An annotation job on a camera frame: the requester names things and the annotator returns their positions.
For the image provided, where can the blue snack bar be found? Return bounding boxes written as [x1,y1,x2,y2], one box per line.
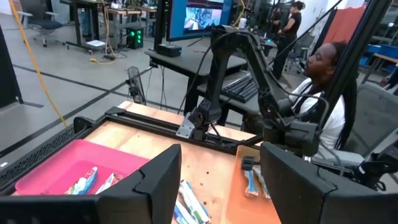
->
[64,166,99,196]

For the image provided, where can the orange plastic tray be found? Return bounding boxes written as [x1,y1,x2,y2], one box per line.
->
[224,144,282,224]

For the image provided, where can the black box device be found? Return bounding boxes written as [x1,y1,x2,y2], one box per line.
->
[155,43,183,58]

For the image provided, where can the black backlit keyboard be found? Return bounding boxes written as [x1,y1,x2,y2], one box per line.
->
[221,73,261,103]

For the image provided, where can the computer tower green lights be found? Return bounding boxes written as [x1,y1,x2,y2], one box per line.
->
[126,26,146,50]

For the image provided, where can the yellow floor cable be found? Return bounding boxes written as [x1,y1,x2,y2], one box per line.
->
[7,0,68,128]

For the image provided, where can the black upright mesh device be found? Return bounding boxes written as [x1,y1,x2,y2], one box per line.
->
[126,65,147,106]

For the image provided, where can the grey monitor desk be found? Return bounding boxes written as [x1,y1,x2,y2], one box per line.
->
[144,46,248,114]

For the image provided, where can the dark office chair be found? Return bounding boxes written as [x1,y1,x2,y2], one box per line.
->
[17,0,66,48]

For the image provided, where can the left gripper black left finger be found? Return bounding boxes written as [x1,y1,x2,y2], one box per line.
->
[0,142,183,224]

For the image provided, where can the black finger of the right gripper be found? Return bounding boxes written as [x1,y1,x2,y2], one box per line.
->
[241,155,256,171]

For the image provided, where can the blue red-ended granola bar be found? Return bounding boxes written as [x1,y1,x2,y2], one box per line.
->
[243,169,259,199]
[253,166,272,200]

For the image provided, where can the grey keyboard desk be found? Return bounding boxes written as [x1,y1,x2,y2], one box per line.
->
[197,70,293,131]

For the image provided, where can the red plastic tray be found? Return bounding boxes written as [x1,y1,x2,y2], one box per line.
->
[14,139,152,196]

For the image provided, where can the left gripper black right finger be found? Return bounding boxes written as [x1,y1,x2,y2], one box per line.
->
[259,141,398,224]

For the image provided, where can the seated person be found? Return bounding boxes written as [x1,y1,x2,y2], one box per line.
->
[287,42,358,162]

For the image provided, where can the black panel with feet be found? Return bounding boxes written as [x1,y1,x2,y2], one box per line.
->
[0,26,44,109]

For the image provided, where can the standing person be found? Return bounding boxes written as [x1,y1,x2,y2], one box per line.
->
[270,1,306,80]

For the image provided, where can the blue-screen monitor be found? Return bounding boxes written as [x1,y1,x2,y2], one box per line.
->
[166,0,234,42]

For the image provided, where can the grey office chair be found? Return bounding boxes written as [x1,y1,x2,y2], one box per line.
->
[312,82,398,175]

